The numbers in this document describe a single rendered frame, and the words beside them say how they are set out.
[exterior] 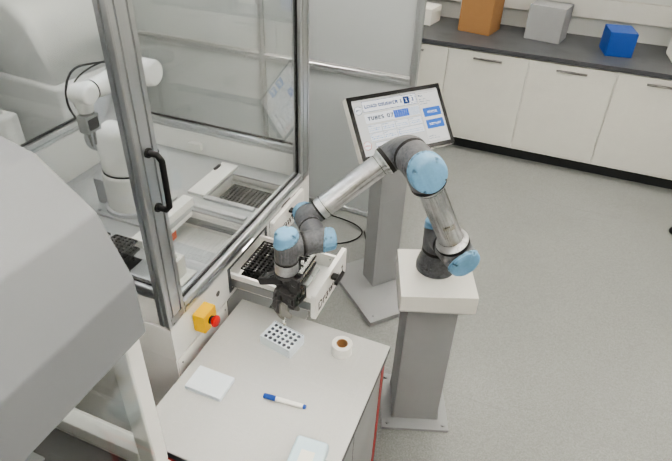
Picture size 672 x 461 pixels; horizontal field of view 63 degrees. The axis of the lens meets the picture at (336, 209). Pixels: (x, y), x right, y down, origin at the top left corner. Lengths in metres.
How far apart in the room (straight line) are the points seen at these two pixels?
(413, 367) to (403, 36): 1.83
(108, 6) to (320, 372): 1.22
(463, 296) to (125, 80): 1.34
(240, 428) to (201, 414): 0.13
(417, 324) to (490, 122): 2.77
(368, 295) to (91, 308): 2.30
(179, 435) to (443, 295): 0.99
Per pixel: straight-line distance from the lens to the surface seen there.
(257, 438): 1.73
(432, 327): 2.26
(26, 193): 1.04
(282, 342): 1.90
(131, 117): 1.39
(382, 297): 3.18
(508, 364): 3.04
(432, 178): 1.65
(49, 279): 1.00
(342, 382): 1.84
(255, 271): 2.01
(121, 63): 1.35
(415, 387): 2.53
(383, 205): 2.90
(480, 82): 4.63
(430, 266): 2.10
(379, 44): 3.34
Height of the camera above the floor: 2.20
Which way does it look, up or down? 34 degrees down
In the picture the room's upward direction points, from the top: 2 degrees clockwise
